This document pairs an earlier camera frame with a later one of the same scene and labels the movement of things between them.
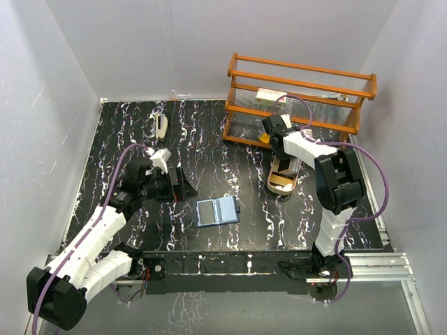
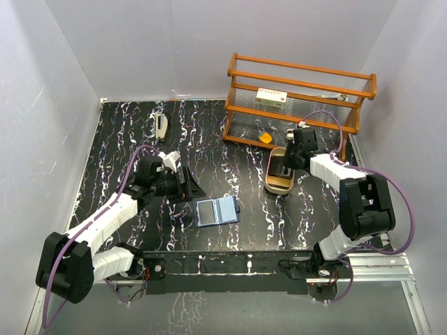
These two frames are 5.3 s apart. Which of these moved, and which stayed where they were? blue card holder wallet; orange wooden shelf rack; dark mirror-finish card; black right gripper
Moved: black right gripper
Stayed: blue card holder wallet; dark mirror-finish card; orange wooden shelf rack
